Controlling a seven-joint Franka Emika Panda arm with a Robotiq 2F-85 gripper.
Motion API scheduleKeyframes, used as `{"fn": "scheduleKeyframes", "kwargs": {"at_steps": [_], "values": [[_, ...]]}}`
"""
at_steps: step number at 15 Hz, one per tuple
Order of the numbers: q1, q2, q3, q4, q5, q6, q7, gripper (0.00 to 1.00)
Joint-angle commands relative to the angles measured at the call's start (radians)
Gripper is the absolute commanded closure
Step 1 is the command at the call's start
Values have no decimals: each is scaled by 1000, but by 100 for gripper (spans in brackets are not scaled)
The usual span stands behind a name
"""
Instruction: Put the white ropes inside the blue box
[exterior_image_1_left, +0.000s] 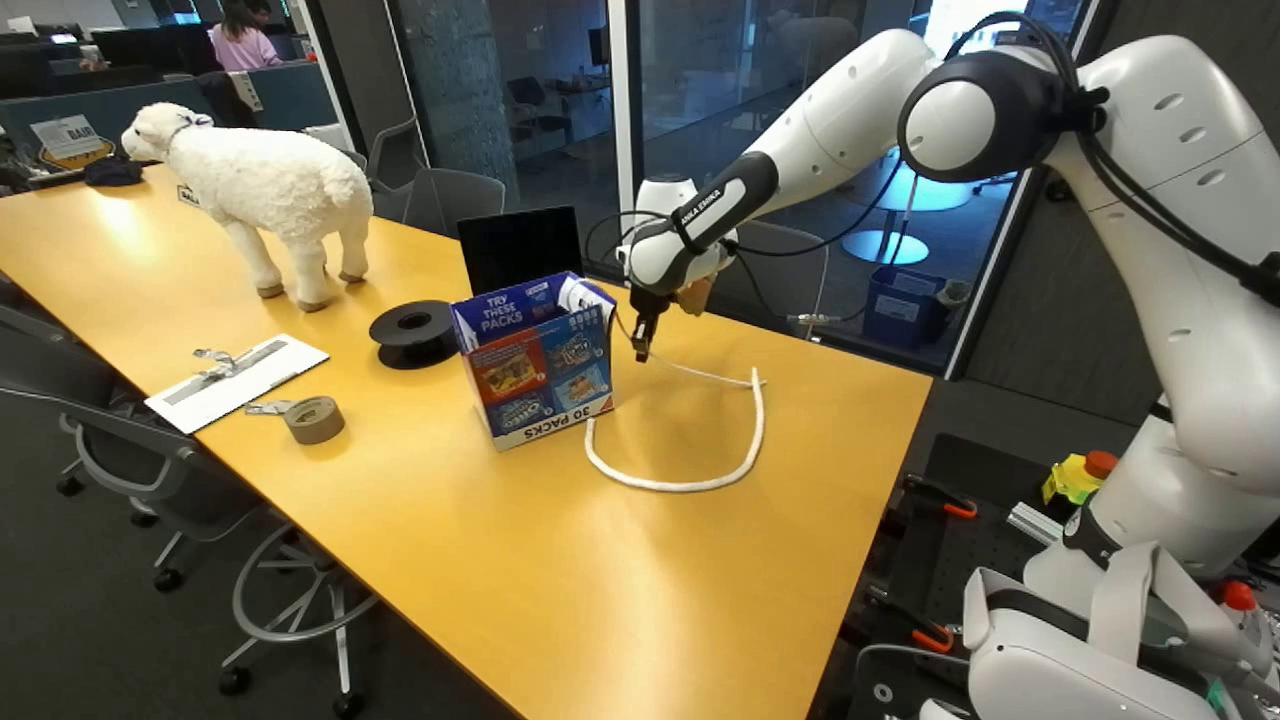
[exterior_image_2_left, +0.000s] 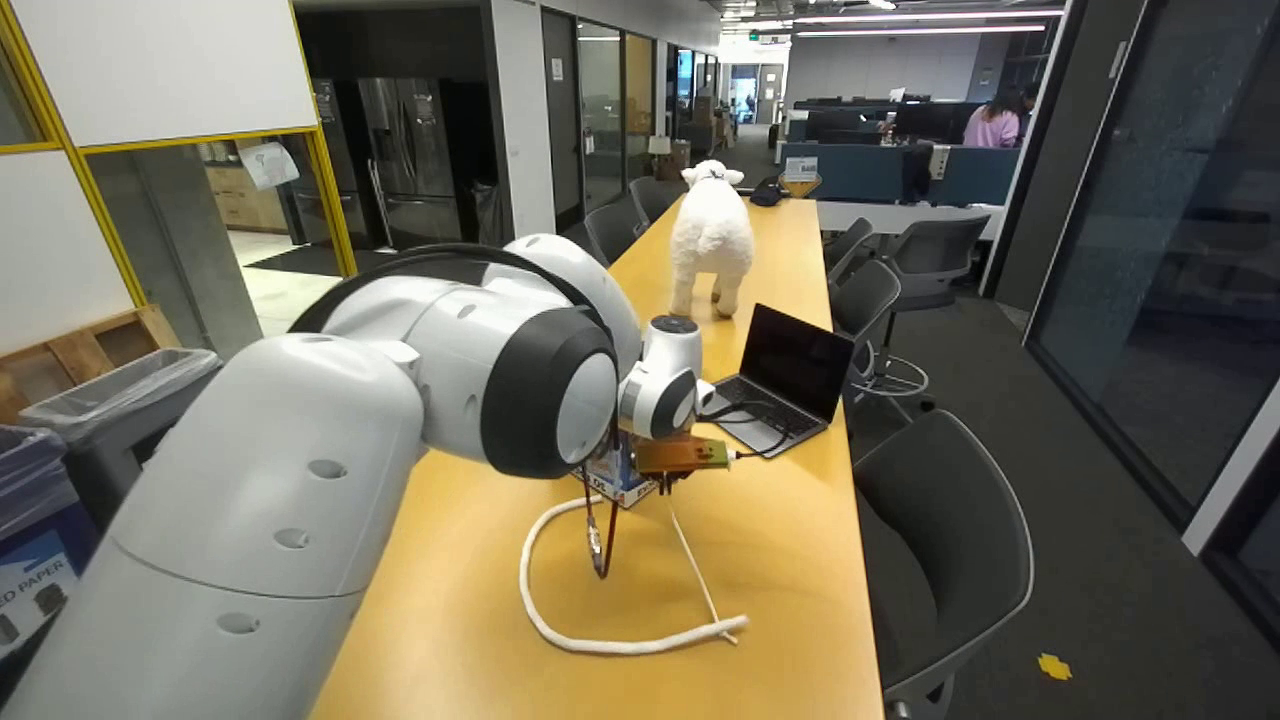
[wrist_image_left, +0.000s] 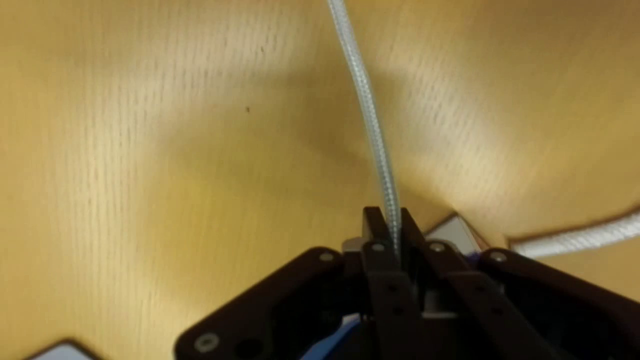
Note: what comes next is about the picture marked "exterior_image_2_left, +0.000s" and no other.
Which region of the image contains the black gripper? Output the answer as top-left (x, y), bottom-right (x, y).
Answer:
top-left (625, 465), bottom-right (690, 514)

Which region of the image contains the thin white cord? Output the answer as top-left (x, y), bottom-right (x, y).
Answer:
top-left (662, 496), bottom-right (742, 651)

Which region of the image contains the grey open laptop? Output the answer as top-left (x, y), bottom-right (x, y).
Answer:
top-left (698, 301), bottom-right (862, 465)

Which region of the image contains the white plush sheep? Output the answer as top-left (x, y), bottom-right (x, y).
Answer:
top-left (665, 155), bottom-right (762, 323)

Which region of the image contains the grey office chair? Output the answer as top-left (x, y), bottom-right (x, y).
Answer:
top-left (625, 173), bottom-right (690, 229)
top-left (883, 211), bottom-right (995, 311)
top-left (575, 192), bottom-right (653, 268)
top-left (854, 400), bottom-right (1041, 720)
top-left (819, 218), bottom-right (881, 277)
top-left (824, 251), bottom-right (935, 410)

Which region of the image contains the blue cubicle partition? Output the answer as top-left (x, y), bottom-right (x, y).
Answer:
top-left (780, 138), bottom-right (1022, 211)

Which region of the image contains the stainless steel cabinet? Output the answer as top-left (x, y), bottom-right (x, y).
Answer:
top-left (355, 72), bottom-right (466, 251)

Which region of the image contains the person in pink shirt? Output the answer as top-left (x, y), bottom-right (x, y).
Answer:
top-left (959, 92), bottom-right (1030, 153)

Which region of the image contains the white paper sign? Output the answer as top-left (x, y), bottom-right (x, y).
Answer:
top-left (236, 138), bottom-right (305, 192)

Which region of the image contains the grey plastic bin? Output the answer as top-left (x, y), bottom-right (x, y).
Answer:
top-left (18, 347), bottom-right (224, 523)

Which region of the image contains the wooden pallet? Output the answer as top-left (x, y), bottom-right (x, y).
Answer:
top-left (0, 311), bottom-right (150, 415)

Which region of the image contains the blue storage crate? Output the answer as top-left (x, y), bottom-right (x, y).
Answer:
top-left (0, 423), bottom-right (105, 663)

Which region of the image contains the thick white rope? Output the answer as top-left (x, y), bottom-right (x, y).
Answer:
top-left (516, 493), bottom-right (751, 661)

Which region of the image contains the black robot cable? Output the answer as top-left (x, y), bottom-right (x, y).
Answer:
top-left (285, 235), bottom-right (632, 579)

